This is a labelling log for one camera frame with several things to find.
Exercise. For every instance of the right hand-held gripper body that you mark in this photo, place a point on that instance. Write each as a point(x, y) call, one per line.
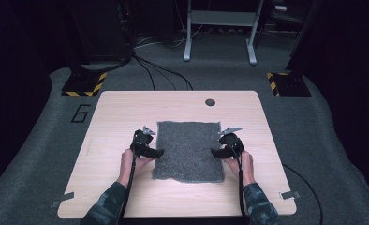
point(232, 142)

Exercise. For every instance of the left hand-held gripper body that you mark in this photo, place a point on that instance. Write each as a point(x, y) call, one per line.
point(143, 139)

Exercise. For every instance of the grey fuzzy cloth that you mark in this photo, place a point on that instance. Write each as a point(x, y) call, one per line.
point(187, 150)

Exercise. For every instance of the person's right hand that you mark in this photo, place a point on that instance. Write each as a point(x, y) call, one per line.
point(246, 167)

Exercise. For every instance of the person's left hand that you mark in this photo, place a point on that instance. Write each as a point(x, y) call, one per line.
point(126, 165)

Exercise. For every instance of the dark round table grommet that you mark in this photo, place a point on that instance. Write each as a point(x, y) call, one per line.
point(210, 102)

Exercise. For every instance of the grey tape strip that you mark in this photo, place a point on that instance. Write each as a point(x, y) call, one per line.
point(63, 199)
point(290, 195)

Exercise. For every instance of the hazard-striped black stand base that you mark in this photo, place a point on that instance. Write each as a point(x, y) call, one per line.
point(84, 84)
point(290, 84)

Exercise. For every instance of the dark computer cabinet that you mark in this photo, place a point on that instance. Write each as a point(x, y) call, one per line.
point(101, 28)

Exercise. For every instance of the white metal desk frame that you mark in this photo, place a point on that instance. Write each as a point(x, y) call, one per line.
point(223, 18)

